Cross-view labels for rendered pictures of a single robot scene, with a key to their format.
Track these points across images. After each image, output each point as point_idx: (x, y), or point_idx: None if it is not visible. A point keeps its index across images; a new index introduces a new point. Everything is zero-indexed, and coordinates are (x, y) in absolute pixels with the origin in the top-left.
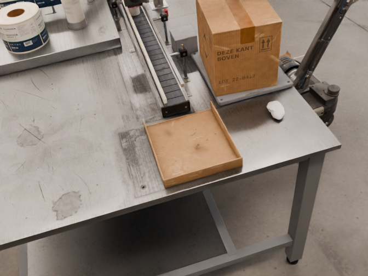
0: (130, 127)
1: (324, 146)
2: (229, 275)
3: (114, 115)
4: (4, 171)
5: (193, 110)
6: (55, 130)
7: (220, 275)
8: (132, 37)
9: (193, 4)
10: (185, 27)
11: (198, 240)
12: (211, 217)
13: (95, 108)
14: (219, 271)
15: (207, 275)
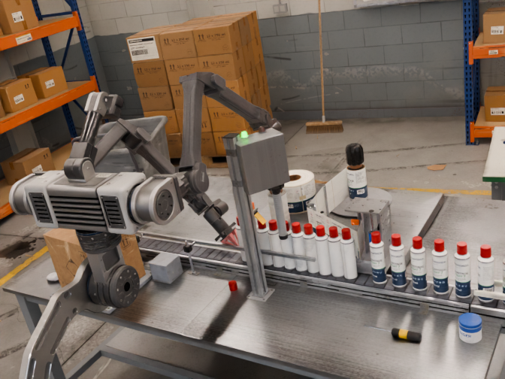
0: (146, 230)
1: (13, 281)
2: (114, 377)
3: (165, 228)
4: None
5: None
6: (191, 208)
7: (120, 374)
8: (216, 247)
9: (222, 315)
10: (166, 262)
11: (130, 338)
12: (131, 352)
13: (182, 223)
14: (123, 374)
15: (131, 368)
